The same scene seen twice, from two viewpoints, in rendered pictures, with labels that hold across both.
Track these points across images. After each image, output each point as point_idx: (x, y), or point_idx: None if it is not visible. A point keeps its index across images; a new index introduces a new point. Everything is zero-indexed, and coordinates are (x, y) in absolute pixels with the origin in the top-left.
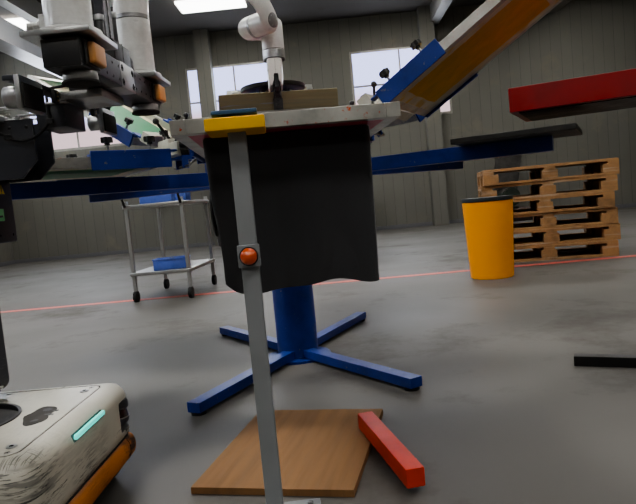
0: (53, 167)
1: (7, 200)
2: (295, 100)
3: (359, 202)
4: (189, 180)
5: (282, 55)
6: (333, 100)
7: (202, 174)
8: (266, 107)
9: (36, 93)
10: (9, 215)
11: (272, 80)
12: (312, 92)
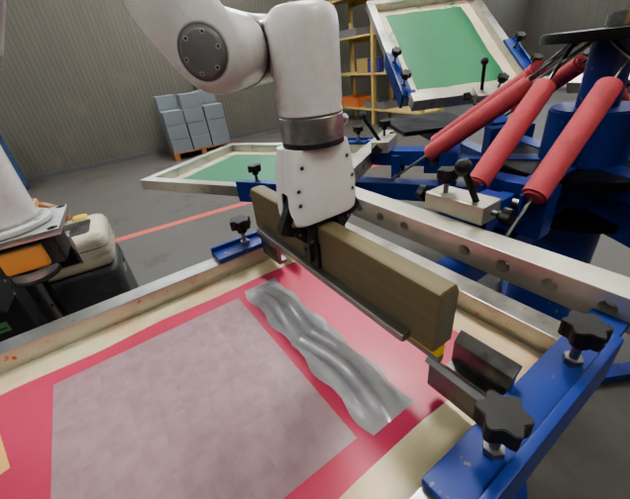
0: (211, 193)
1: (13, 312)
2: (341, 262)
3: None
4: (399, 192)
5: (308, 141)
6: (422, 322)
7: (418, 186)
8: (300, 246)
9: None
10: (21, 322)
11: (280, 209)
12: (373, 267)
